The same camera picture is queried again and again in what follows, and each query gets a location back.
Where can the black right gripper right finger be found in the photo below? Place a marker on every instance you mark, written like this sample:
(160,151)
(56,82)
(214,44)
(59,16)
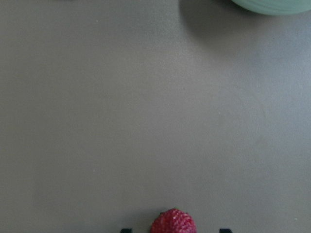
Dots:
(225,230)

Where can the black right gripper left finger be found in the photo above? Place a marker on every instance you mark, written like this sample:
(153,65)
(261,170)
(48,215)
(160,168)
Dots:
(126,230)

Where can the red strawberry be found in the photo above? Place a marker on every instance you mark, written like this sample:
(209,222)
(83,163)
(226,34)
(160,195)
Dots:
(173,221)

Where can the green bowl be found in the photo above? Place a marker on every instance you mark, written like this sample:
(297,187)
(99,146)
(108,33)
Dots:
(275,7)

